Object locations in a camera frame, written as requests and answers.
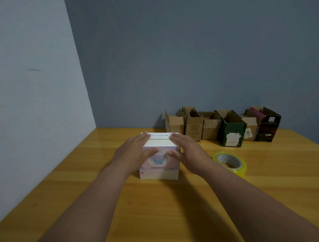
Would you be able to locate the person's left hand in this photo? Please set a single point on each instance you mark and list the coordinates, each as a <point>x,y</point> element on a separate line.
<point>132,157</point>

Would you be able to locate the person's right hand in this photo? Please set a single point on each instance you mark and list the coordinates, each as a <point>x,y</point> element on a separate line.
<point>194,157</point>

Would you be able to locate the plain brown carton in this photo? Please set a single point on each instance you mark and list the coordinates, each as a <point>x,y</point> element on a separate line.
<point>194,127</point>

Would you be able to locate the black box white label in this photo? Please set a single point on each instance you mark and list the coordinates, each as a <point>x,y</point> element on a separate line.
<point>159,172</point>

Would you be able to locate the brown carton with label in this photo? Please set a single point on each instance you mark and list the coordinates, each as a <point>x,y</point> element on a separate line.
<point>210,127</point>

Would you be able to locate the green box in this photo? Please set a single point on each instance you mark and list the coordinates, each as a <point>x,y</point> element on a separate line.
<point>230,127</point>

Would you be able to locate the yellow tape roll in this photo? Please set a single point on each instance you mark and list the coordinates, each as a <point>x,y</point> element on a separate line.
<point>240,169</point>

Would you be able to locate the small brown cardboard box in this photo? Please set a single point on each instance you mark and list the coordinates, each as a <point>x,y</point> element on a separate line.
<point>250,124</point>

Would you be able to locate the pink and black carton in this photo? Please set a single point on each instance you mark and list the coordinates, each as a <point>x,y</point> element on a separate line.
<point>269,127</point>

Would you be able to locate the person's right forearm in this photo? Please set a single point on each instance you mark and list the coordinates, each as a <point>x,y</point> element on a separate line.
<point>264,204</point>

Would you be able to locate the person's left forearm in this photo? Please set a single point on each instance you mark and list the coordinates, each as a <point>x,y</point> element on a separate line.
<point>84,209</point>

